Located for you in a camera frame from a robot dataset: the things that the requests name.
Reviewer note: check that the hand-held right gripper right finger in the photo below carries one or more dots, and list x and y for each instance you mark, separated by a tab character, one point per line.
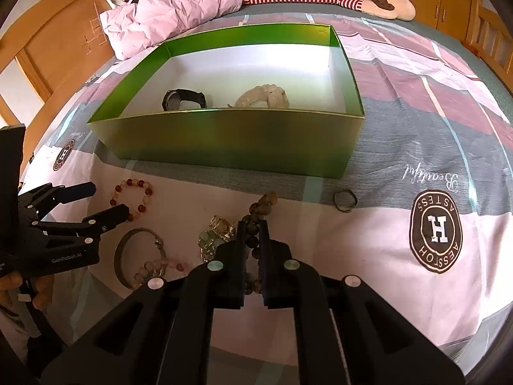
264	248

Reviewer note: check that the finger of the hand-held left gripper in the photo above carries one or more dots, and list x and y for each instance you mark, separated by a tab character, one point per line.
108	216
76	191

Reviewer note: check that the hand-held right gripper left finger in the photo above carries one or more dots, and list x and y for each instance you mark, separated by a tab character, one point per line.
241	244

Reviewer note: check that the silver bangle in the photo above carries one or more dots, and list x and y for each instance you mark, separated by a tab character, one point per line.
119	260

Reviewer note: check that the green cardboard box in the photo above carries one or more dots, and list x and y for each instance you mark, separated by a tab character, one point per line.
224	144

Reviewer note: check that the person's left hand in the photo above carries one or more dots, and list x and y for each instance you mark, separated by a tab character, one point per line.
42	292

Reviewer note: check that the printed bed sheet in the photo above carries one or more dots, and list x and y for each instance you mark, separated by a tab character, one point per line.
400	248

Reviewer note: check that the black wrist watch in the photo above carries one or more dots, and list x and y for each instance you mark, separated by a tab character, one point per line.
196	98

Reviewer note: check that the wooden headboard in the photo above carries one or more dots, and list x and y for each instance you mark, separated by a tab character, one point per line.
52	40

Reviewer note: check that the pink pillow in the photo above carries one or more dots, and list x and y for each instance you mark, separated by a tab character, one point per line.
180	4

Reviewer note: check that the wooden footboard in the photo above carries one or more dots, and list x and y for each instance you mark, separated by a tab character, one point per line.
493	36

